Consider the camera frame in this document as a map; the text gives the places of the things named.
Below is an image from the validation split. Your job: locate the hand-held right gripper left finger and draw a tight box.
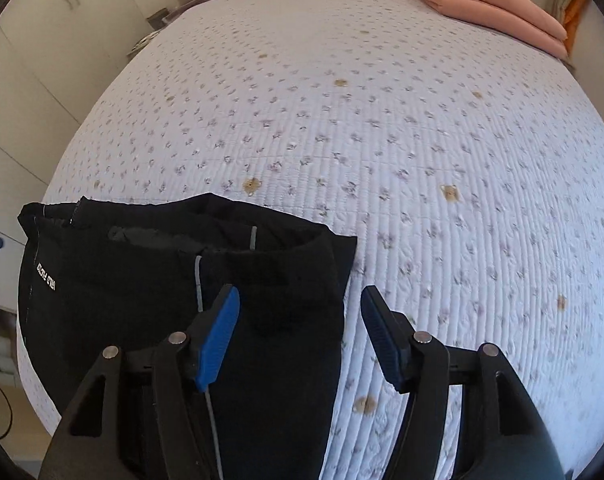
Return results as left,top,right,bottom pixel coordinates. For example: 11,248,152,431
37,284,241,480

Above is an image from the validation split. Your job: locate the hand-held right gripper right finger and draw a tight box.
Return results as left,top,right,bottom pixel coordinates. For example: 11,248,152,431
360,286,565,480

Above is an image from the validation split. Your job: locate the black hooded jacket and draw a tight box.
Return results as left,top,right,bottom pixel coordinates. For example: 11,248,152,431
17,192,359,480

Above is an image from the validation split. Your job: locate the bed with floral quilted cover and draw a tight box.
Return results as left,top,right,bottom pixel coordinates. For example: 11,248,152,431
17,0,604,480

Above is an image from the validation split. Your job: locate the white wardrobe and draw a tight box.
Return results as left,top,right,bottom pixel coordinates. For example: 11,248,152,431
0,0,179,311

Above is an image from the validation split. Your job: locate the beige nightstand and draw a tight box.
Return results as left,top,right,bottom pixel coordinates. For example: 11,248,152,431
127,30,159,59

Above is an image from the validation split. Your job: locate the brown patterned bag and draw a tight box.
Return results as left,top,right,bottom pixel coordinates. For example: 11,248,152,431
149,7,176,29

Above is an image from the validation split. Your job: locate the folded pink blanket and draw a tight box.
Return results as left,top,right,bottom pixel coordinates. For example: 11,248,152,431
396,0,569,60

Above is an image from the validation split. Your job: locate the orange and white curtain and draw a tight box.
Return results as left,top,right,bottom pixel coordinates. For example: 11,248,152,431
557,0,591,68

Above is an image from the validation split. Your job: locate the black floor cable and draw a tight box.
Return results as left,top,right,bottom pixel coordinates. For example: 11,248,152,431
0,372,15,438

